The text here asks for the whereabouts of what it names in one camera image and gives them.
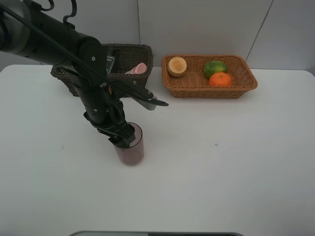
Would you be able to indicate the green lime fruit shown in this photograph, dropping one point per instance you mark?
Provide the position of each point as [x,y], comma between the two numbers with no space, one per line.
[213,67]

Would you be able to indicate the light brown wicker basket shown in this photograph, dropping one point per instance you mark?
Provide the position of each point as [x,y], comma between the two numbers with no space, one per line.
[194,84]

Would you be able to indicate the orange mandarin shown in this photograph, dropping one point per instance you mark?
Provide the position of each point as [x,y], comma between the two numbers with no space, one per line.
[220,79]

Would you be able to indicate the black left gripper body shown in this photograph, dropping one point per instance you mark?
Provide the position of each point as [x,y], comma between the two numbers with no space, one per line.
[107,116]

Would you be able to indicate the round bread bun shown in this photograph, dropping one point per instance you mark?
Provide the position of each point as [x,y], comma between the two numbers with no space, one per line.
[177,67]

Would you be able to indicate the purple translucent plastic cup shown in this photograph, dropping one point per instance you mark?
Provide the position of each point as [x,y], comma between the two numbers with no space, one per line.
[134,154]

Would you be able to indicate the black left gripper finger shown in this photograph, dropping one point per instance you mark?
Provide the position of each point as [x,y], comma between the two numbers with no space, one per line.
[127,136]
[118,142]

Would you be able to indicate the pink lotion bottle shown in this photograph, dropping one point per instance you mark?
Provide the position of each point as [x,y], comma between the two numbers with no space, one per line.
[139,69]

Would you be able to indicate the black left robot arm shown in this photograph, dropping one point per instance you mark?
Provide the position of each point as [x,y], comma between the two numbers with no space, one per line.
[27,31]

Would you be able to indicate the dark brown wicker basket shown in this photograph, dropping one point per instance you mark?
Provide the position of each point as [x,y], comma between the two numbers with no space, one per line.
[127,57]

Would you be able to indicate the dark green pump bottle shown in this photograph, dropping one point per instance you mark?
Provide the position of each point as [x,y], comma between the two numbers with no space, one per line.
[110,61]

